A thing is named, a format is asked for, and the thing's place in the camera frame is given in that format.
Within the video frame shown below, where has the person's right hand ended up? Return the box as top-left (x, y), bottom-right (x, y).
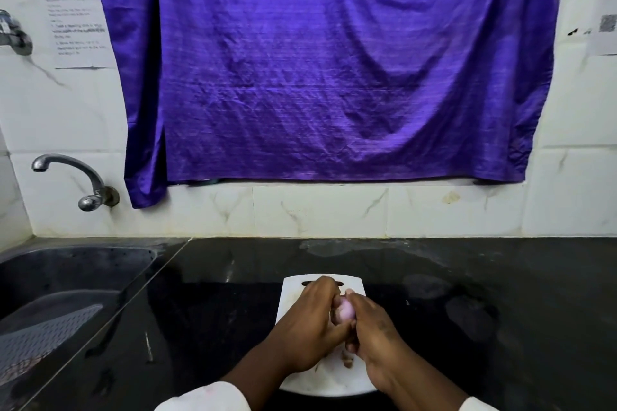
top-left (344, 291), bottom-right (415, 392)

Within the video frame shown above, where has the person's left hand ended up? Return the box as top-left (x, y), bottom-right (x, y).
top-left (275, 276), bottom-right (353, 373)

